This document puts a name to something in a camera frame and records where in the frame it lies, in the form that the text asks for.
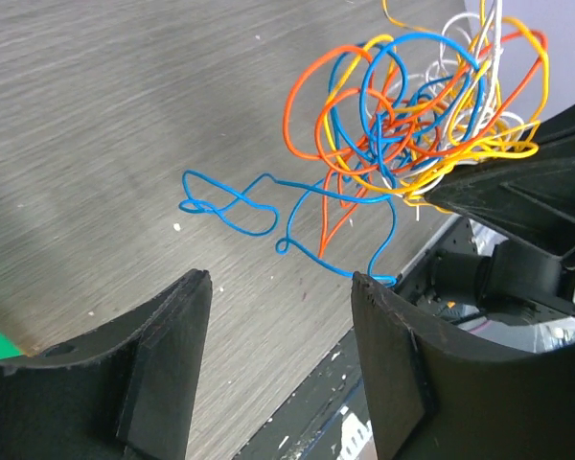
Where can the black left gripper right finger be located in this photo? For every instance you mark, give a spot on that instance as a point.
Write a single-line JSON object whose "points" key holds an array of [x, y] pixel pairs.
{"points": [[435, 391]]}

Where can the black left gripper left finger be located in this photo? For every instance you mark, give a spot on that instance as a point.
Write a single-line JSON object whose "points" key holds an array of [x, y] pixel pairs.
{"points": [[125, 390]]}

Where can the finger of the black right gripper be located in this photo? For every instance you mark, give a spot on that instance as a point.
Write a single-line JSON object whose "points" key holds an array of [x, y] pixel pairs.
{"points": [[530, 200]]}

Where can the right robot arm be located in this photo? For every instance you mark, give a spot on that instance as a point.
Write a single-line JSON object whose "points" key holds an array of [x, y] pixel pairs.
{"points": [[516, 284]]}

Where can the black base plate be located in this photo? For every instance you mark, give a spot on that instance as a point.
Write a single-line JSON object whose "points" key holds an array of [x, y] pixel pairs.
{"points": [[326, 416]]}

